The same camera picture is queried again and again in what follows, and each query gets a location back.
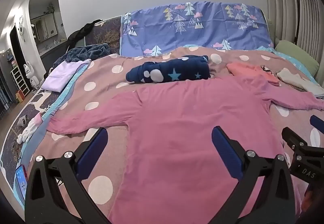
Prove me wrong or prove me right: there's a folded cream garment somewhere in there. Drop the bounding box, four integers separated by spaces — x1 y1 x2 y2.
276 68 324 99

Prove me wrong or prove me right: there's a dark deer-print bed sheet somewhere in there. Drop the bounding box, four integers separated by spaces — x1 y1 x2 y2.
0 16 122 189

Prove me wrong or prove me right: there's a pink long-sleeve shirt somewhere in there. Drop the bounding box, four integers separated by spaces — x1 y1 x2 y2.
47 75 324 224

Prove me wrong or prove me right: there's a dark blue fluffy blanket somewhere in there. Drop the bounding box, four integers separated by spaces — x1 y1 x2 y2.
53 43 112 69

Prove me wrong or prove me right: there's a smartphone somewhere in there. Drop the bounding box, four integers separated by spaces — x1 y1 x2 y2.
15 164 28 200

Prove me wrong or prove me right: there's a black garment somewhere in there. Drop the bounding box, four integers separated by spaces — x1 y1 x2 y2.
67 19 104 47

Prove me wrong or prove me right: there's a white plush toy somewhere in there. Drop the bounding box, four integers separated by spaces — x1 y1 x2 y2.
16 113 42 143

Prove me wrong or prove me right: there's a folded coral garment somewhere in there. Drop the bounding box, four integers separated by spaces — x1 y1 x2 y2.
226 62 281 86

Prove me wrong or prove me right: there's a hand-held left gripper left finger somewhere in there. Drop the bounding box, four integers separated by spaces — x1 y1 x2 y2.
24 127 112 224

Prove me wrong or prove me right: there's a blue tree-print sheet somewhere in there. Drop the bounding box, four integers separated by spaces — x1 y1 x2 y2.
120 1 275 57

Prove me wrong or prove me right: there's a green pillow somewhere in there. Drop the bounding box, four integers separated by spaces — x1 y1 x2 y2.
275 40 320 78

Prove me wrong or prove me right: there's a pink polka dot blanket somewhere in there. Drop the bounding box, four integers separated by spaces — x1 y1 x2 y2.
33 45 324 224

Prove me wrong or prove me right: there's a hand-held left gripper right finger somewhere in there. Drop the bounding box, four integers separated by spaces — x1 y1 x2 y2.
211 126 296 224

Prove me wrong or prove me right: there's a white shelf rack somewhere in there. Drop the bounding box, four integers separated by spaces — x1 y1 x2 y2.
10 66 29 94

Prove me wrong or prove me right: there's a navy star-print garment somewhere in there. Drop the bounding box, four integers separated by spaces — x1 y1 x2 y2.
126 55 211 84

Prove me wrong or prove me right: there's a white cat figure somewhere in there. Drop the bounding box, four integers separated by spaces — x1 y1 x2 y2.
23 61 39 89

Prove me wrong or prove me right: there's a folded lavender cloth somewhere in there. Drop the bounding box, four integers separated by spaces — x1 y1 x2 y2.
40 59 92 93

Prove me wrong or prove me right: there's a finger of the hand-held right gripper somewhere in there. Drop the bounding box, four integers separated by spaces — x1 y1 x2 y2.
310 115 324 135
281 126 324 157

